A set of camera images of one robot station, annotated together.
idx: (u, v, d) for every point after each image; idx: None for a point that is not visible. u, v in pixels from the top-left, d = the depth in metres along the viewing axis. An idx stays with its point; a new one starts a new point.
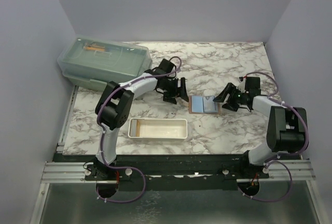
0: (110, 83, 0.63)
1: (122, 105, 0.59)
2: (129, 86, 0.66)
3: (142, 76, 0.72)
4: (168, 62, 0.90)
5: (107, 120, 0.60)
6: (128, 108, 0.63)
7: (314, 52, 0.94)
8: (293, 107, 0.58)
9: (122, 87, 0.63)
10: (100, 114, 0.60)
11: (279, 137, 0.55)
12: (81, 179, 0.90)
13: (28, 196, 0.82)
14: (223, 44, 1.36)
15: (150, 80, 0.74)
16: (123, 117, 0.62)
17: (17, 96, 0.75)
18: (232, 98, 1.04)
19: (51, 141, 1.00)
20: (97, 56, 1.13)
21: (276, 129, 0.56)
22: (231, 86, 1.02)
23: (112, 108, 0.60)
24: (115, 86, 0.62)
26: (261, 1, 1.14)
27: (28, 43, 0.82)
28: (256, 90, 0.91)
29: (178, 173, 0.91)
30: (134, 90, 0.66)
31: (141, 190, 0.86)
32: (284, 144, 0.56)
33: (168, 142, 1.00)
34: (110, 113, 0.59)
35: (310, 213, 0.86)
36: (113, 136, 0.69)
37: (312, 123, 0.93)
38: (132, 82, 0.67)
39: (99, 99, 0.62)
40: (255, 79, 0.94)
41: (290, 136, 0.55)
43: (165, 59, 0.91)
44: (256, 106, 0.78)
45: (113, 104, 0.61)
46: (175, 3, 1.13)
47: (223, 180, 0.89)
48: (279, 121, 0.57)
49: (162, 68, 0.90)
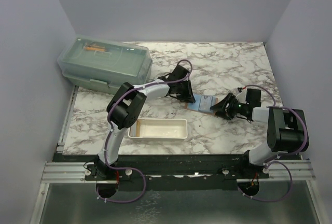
0: (125, 83, 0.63)
1: (134, 107, 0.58)
2: (142, 88, 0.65)
3: (156, 82, 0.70)
4: (182, 68, 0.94)
5: (116, 118, 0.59)
6: (139, 110, 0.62)
7: (314, 52, 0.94)
8: (291, 108, 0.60)
9: (136, 88, 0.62)
10: (110, 112, 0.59)
11: (279, 137, 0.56)
12: (81, 179, 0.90)
13: (29, 197, 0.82)
14: (223, 44, 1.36)
15: (163, 86, 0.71)
16: (133, 118, 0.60)
17: (17, 95, 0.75)
18: (231, 108, 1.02)
19: (51, 141, 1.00)
20: (97, 56, 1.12)
21: (276, 129, 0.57)
22: (232, 96, 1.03)
23: (123, 109, 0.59)
24: (129, 88, 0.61)
26: (261, 1, 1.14)
27: (28, 43, 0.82)
28: (256, 103, 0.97)
29: (178, 173, 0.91)
30: (147, 94, 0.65)
31: (141, 190, 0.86)
32: (284, 144, 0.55)
33: (168, 142, 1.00)
34: (121, 112, 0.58)
35: (310, 213, 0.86)
36: (119, 138, 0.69)
37: (312, 123, 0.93)
38: (145, 85, 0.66)
39: (113, 98, 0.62)
40: (257, 91, 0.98)
41: (290, 135, 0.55)
43: (179, 66, 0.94)
44: (256, 116, 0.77)
45: (125, 104, 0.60)
46: (175, 3, 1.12)
47: (223, 180, 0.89)
48: (279, 121, 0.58)
49: (175, 74, 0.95)
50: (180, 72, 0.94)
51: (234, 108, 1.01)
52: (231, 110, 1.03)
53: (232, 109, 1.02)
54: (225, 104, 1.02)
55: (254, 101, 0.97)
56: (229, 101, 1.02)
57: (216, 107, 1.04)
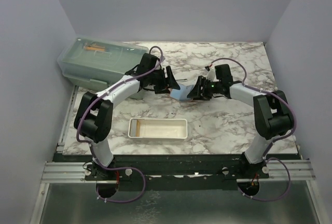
0: (86, 94, 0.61)
1: (101, 117, 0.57)
2: (107, 95, 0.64)
3: (123, 81, 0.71)
4: (149, 58, 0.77)
5: (88, 133, 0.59)
6: (109, 118, 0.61)
7: (314, 52, 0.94)
8: (272, 92, 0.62)
9: (100, 98, 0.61)
10: (80, 129, 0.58)
11: (268, 125, 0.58)
12: (81, 179, 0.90)
13: (28, 197, 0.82)
14: (222, 44, 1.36)
15: (132, 83, 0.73)
16: (104, 128, 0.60)
17: (17, 95, 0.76)
18: (206, 90, 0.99)
19: (51, 141, 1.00)
20: (97, 56, 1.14)
21: (264, 117, 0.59)
22: (202, 78, 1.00)
23: (92, 121, 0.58)
24: (92, 97, 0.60)
26: (262, 1, 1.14)
27: (28, 42, 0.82)
28: (229, 79, 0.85)
29: (178, 173, 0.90)
30: (113, 97, 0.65)
31: (140, 191, 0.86)
32: (274, 130, 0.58)
33: (168, 142, 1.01)
34: (90, 127, 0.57)
35: (311, 213, 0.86)
36: (102, 145, 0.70)
37: (313, 123, 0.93)
38: (109, 90, 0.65)
39: (78, 114, 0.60)
40: (224, 66, 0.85)
41: (276, 121, 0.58)
43: (146, 54, 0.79)
44: (233, 95, 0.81)
45: (92, 116, 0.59)
46: (175, 3, 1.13)
47: (223, 180, 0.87)
48: (264, 109, 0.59)
49: (144, 66, 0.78)
50: (148, 62, 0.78)
51: (208, 88, 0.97)
52: (207, 92, 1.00)
53: (206, 90, 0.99)
54: (199, 88, 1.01)
55: (226, 78, 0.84)
56: (202, 84, 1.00)
57: (192, 93, 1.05)
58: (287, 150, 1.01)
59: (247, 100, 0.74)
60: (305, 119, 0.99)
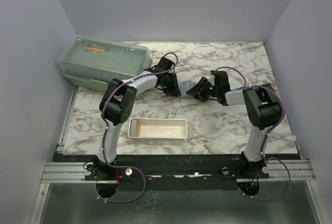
0: (113, 80, 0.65)
1: (126, 100, 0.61)
2: (132, 83, 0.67)
3: (143, 74, 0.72)
4: (167, 60, 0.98)
5: (110, 115, 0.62)
6: (132, 103, 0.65)
7: (314, 51, 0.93)
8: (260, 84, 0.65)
9: (125, 83, 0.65)
10: (104, 110, 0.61)
11: (259, 113, 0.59)
12: (81, 179, 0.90)
13: (28, 196, 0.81)
14: (222, 45, 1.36)
15: (152, 78, 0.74)
16: (126, 112, 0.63)
17: (17, 95, 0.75)
18: (204, 91, 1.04)
19: (51, 141, 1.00)
20: (97, 56, 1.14)
21: (254, 107, 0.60)
22: (204, 79, 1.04)
23: (116, 104, 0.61)
24: (119, 83, 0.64)
26: (262, 0, 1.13)
27: (27, 43, 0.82)
28: (225, 87, 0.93)
29: (178, 173, 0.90)
30: (137, 86, 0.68)
31: (140, 190, 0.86)
32: (266, 118, 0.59)
33: (168, 142, 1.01)
34: (113, 109, 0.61)
35: (311, 213, 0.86)
36: (115, 134, 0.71)
37: (314, 123, 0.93)
38: (134, 79, 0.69)
39: (104, 96, 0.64)
40: (223, 75, 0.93)
41: (267, 109, 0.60)
43: (164, 57, 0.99)
44: (229, 100, 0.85)
45: (116, 100, 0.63)
46: (175, 3, 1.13)
47: (223, 180, 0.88)
48: (253, 99, 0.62)
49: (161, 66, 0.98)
50: (165, 64, 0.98)
51: (207, 90, 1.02)
52: (204, 92, 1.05)
53: (204, 90, 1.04)
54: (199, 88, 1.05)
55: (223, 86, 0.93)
56: (202, 85, 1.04)
57: (191, 90, 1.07)
58: (287, 150, 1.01)
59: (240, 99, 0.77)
60: (305, 119, 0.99)
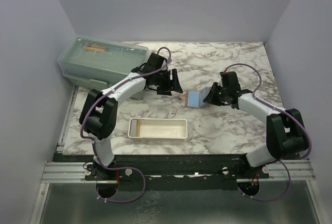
0: (92, 91, 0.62)
1: (106, 114, 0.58)
2: (113, 93, 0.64)
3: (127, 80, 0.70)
4: (157, 56, 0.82)
5: (92, 129, 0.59)
6: (114, 116, 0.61)
7: (314, 51, 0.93)
8: (286, 111, 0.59)
9: (105, 95, 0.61)
10: (84, 124, 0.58)
11: (282, 148, 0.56)
12: (81, 179, 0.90)
13: (28, 196, 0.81)
14: (222, 44, 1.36)
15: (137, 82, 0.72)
16: (109, 126, 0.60)
17: (17, 95, 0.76)
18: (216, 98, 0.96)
19: (51, 141, 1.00)
20: (97, 56, 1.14)
21: (279, 141, 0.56)
22: (216, 85, 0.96)
23: (96, 117, 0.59)
24: (98, 95, 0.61)
26: (263, 0, 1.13)
27: (27, 42, 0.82)
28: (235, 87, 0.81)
29: (178, 173, 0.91)
30: (119, 96, 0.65)
31: (141, 190, 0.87)
32: (287, 152, 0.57)
33: (168, 142, 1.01)
34: (94, 123, 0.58)
35: (311, 213, 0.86)
36: (105, 141, 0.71)
37: (314, 123, 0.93)
38: (114, 88, 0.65)
39: (83, 110, 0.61)
40: (232, 75, 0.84)
41: (290, 143, 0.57)
43: (153, 54, 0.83)
44: (241, 106, 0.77)
45: (97, 113, 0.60)
46: (175, 2, 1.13)
47: (223, 180, 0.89)
48: (279, 131, 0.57)
49: (151, 64, 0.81)
50: (155, 60, 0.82)
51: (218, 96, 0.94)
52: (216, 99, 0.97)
53: (216, 97, 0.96)
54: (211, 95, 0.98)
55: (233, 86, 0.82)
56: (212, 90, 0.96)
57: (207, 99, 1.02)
58: None
59: (257, 113, 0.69)
60: (305, 119, 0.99)
